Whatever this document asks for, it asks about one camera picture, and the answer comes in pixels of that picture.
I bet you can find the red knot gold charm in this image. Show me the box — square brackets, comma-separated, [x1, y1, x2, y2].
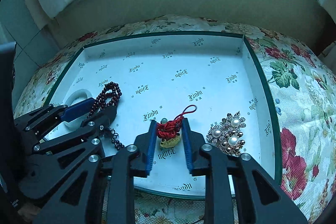
[156, 105, 197, 149]

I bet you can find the white jade bangle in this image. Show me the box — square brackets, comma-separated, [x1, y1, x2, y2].
[63, 89, 92, 131]

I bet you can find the floral bedspread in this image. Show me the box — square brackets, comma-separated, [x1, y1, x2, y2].
[14, 15, 335, 223]

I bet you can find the dark red bead necklace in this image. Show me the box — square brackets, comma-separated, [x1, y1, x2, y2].
[87, 81, 126, 150]

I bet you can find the dark green jewelry tray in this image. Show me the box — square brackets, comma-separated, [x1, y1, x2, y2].
[43, 31, 283, 200]

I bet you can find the pearl gold brooch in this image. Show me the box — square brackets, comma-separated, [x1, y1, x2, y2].
[206, 111, 246, 156]

